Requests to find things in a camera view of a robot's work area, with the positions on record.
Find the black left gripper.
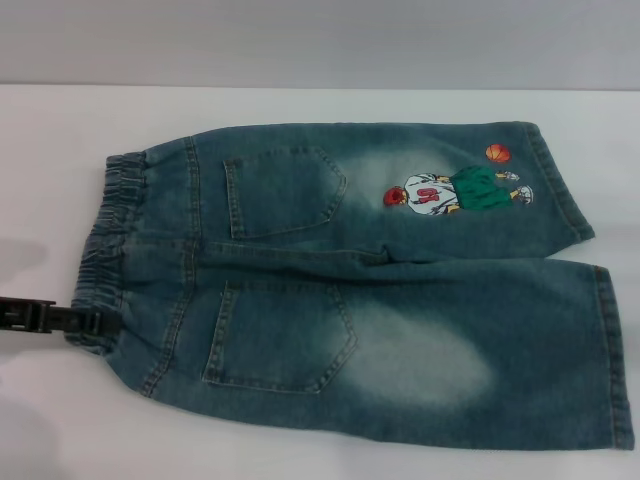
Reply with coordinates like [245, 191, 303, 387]
[0, 295, 121, 346]

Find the blue denim shorts basketball print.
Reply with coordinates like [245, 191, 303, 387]
[64, 119, 634, 451]

